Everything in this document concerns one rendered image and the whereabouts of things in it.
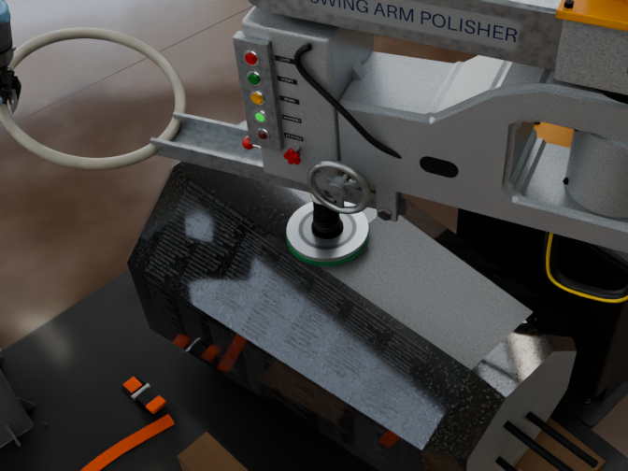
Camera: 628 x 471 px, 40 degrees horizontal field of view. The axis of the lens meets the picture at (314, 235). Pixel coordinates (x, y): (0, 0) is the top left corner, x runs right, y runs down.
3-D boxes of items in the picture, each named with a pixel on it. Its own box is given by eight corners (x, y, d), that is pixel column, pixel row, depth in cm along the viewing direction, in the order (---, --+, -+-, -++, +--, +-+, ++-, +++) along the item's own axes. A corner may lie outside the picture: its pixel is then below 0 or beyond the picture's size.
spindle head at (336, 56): (440, 160, 207) (448, -6, 175) (406, 222, 194) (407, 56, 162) (304, 125, 220) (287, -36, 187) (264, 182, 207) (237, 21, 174)
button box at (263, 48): (286, 144, 195) (273, 37, 174) (281, 152, 193) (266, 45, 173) (255, 136, 198) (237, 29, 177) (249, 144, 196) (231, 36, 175)
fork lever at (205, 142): (428, 172, 210) (428, 157, 207) (398, 227, 199) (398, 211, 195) (185, 118, 235) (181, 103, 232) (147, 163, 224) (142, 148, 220)
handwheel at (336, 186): (386, 194, 197) (385, 145, 186) (369, 225, 191) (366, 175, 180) (325, 178, 202) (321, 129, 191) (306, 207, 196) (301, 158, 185)
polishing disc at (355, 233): (273, 249, 224) (272, 246, 223) (306, 193, 237) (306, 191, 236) (349, 271, 217) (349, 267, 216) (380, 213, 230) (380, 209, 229)
